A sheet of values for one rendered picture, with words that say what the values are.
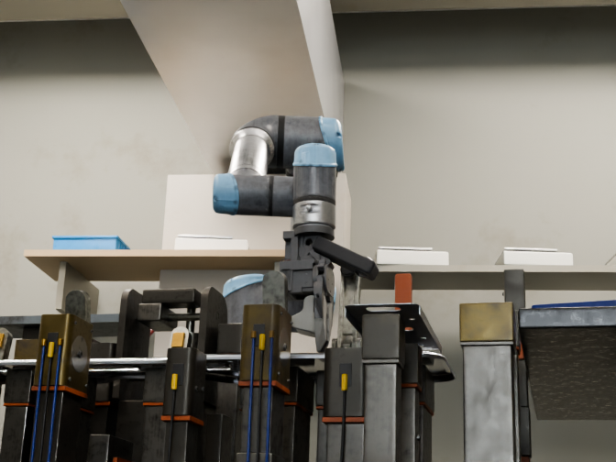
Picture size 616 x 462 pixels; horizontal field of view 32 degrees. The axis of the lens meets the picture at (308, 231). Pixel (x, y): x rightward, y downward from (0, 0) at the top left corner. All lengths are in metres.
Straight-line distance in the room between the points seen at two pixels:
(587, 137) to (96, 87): 2.54
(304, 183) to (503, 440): 0.56
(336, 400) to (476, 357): 0.22
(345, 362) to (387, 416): 0.22
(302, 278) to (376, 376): 0.43
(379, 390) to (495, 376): 0.28
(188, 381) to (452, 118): 3.89
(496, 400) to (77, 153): 4.26
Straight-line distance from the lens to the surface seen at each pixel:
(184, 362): 1.66
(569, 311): 1.53
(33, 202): 5.62
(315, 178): 1.82
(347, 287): 2.00
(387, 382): 1.37
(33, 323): 2.33
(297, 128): 2.28
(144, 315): 2.10
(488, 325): 1.61
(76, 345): 1.75
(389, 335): 1.38
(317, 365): 1.81
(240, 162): 2.03
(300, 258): 1.80
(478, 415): 1.59
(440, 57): 5.55
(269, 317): 1.59
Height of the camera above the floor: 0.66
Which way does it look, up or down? 18 degrees up
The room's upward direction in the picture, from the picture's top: 2 degrees clockwise
